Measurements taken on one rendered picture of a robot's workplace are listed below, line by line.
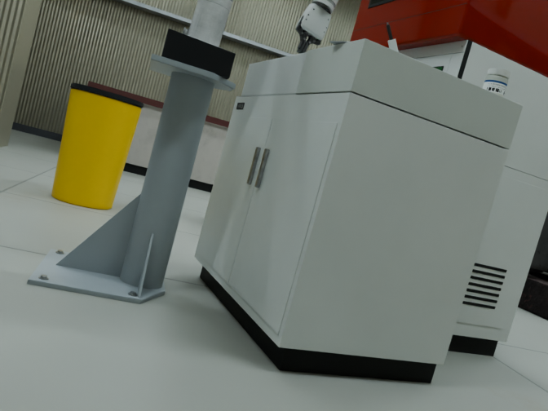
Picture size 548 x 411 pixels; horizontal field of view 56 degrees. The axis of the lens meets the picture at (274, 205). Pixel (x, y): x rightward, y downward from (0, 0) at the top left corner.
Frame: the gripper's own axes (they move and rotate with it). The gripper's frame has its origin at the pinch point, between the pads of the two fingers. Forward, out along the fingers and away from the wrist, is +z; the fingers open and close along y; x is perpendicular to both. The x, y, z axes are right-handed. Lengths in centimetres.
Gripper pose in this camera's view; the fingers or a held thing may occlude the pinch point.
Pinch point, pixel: (302, 47)
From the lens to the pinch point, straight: 193.8
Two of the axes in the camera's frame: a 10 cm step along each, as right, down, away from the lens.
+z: -4.4, 9.0, -0.2
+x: 3.9, 1.7, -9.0
